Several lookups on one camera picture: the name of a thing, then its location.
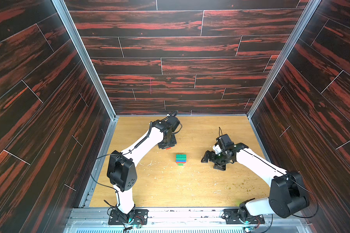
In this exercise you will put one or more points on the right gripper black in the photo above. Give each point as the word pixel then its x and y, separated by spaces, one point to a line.
pixel 217 157

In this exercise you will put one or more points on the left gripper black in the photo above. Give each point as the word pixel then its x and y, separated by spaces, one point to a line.
pixel 173 143

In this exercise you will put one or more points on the dark green 2x4 lego brick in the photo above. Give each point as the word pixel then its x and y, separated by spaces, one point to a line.
pixel 181 157

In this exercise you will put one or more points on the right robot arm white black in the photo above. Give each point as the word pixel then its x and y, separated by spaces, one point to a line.
pixel 287 195

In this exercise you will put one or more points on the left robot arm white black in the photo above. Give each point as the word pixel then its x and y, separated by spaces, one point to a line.
pixel 121 170

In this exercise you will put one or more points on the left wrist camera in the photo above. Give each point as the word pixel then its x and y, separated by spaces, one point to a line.
pixel 174 122

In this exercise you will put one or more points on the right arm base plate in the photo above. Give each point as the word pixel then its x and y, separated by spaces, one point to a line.
pixel 237 216

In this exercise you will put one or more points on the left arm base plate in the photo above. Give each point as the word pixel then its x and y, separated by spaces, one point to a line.
pixel 134 217

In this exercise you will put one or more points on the aluminium front rail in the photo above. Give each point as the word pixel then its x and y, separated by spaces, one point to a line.
pixel 182 220

